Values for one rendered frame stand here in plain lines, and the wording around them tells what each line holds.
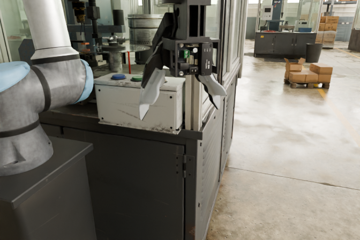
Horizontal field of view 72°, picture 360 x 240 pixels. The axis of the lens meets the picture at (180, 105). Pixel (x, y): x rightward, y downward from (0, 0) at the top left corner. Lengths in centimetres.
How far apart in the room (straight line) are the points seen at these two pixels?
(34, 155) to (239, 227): 117
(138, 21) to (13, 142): 134
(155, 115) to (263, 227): 103
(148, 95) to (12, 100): 33
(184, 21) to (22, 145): 47
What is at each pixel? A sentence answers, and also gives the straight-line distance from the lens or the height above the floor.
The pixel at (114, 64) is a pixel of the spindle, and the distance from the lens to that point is 119.
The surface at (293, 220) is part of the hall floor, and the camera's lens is 167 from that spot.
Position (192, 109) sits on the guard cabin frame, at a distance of 76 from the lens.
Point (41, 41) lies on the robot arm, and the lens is 71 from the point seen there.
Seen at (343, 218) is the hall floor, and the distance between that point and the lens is 181.
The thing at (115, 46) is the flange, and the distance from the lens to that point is 116.
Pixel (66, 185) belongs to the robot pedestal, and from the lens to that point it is 72.
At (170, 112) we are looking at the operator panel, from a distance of 73.
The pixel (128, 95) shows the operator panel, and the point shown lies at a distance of 77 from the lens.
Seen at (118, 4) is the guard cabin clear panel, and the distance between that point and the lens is 243.
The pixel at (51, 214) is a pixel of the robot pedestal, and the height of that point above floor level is 64.
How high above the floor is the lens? 108
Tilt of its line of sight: 19 degrees down
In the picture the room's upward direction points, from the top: straight up
